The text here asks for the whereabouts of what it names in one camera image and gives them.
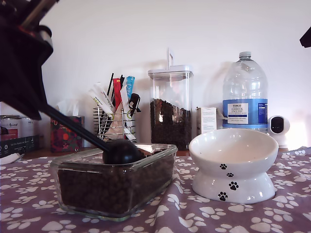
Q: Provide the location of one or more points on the beige paper packet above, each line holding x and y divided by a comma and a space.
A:
116, 128

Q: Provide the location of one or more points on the small white round camera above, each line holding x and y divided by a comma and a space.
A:
279, 126

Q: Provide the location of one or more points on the purple paw-print tablecloth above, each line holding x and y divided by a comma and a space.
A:
218, 218

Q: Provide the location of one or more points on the plain white tin can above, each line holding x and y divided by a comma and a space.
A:
30, 127

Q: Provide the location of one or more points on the black straw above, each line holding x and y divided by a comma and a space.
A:
110, 85

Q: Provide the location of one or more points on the large clear water bottle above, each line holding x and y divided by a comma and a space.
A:
243, 85

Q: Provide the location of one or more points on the black clip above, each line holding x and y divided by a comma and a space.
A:
134, 98

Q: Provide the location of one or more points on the dark green cardboard tray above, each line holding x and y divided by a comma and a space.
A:
19, 145

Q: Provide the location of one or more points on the white paw-print cat bowl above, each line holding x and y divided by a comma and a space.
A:
233, 170

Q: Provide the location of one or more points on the brown cat food kibble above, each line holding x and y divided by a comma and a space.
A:
170, 131
109, 191

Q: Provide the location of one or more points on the white black-print sachet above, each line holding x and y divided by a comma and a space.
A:
102, 92

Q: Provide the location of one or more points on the blue sachet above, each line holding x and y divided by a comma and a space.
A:
130, 85

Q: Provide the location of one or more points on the white plate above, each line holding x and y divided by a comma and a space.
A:
9, 159

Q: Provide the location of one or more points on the black plastic measuring spoon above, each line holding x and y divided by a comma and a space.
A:
121, 151

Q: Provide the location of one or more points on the small white cardboard box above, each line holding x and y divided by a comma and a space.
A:
206, 119

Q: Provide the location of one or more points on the rectangular glass food container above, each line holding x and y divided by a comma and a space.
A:
116, 168

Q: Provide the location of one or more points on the red-labelled tin can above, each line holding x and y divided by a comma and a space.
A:
11, 127

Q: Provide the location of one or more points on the white tissue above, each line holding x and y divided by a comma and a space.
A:
68, 108

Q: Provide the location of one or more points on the white green-print sachet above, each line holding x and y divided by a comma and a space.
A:
99, 102

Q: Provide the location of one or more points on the tall clear white-lidded jar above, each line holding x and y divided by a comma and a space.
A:
170, 85

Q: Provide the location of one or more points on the floral tissue box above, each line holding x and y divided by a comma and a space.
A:
63, 140

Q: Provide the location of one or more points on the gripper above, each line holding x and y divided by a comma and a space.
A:
7, 12

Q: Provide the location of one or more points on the plain white sachet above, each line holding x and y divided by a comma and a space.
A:
124, 97

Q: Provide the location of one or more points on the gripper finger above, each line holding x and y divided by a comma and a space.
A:
307, 37

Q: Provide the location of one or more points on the red sachet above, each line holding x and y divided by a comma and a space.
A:
117, 94

